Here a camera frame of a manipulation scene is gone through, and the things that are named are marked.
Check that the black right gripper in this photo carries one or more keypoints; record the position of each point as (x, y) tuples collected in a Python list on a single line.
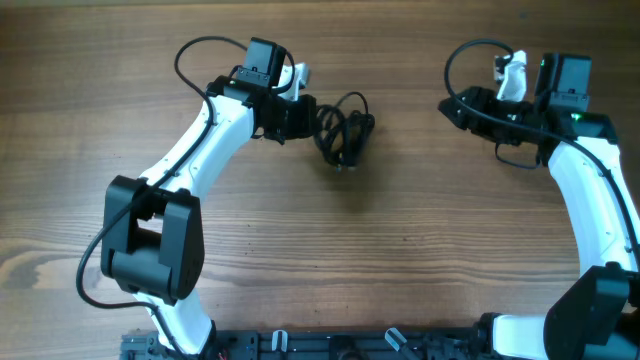
[(467, 120)]

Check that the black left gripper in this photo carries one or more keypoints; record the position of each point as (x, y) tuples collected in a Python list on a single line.
[(307, 122)]

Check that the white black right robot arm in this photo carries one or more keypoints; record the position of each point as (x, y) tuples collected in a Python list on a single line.
[(598, 316)]

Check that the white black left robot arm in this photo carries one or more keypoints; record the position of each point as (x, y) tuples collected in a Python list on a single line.
[(152, 241)]

